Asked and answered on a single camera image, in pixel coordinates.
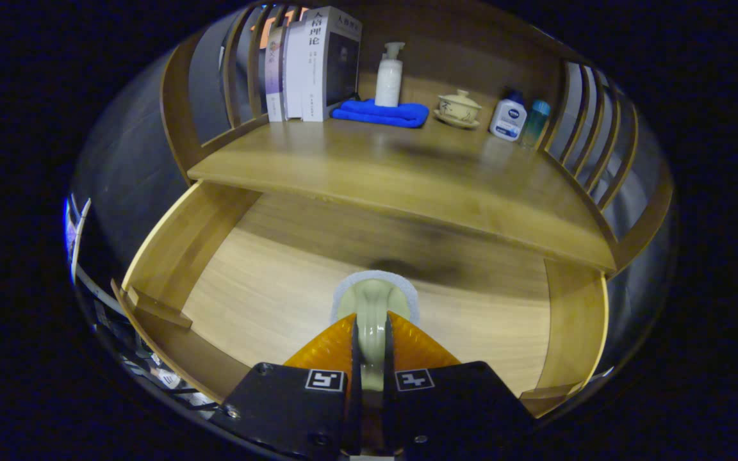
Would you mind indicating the cream lidded teacup with saucer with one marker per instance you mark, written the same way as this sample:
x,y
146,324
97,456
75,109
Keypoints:
x,y
459,110

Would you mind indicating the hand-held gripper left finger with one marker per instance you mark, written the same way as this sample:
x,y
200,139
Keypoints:
x,y
355,410

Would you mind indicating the white pump bottle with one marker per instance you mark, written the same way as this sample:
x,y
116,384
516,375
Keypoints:
x,y
388,80

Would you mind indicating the folded blue cloth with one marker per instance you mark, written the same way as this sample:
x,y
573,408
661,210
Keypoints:
x,y
382,115

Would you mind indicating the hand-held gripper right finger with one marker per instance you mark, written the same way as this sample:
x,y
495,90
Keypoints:
x,y
389,358

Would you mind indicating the wooden countertop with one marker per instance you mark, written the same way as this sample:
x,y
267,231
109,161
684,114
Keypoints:
x,y
407,173

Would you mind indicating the white lotion bottle blue cap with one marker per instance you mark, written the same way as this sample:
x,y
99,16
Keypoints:
x,y
508,118

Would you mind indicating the purple white book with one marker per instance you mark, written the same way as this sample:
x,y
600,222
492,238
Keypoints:
x,y
274,83

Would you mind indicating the teal bottle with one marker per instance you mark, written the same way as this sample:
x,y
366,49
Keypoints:
x,y
535,121

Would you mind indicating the wooden cabinet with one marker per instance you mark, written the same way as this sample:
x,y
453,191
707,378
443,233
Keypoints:
x,y
177,121

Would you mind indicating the wooden drawer with black knob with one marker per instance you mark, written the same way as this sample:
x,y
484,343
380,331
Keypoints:
x,y
266,301

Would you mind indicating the thin white book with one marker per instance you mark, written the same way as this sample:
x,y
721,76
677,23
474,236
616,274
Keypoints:
x,y
293,77

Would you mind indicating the cream scrub brush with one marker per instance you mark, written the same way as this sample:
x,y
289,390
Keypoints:
x,y
372,301

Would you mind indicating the large white grey book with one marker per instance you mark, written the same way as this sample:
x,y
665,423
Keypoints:
x,y
327,70

